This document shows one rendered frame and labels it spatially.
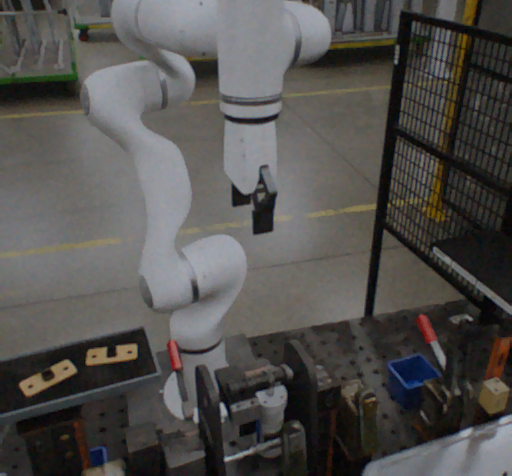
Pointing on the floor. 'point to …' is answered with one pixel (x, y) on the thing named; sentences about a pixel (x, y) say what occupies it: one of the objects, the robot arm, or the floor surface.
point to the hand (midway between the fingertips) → (251, 212)
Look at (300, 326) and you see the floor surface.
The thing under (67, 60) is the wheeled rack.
